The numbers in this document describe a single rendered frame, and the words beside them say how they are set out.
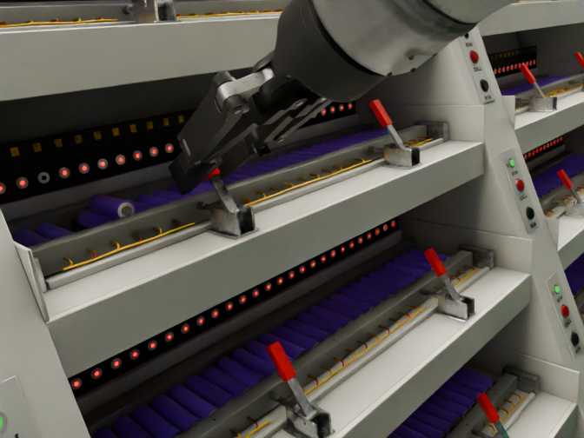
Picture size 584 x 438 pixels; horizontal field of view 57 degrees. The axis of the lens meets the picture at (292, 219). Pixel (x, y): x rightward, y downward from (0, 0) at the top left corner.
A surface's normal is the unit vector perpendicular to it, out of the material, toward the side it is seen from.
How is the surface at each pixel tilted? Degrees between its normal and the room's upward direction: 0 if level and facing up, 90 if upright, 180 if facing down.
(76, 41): 111
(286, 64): 95
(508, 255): 90
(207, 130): 91
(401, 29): 135
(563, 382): 90
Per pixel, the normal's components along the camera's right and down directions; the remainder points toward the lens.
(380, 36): -0.22, 0.81
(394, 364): -0.10, -0.95
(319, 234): 0.71, 0.15
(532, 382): -0.70, 0.29
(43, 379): 0.62, -0.20
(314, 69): -0.42, 0.67
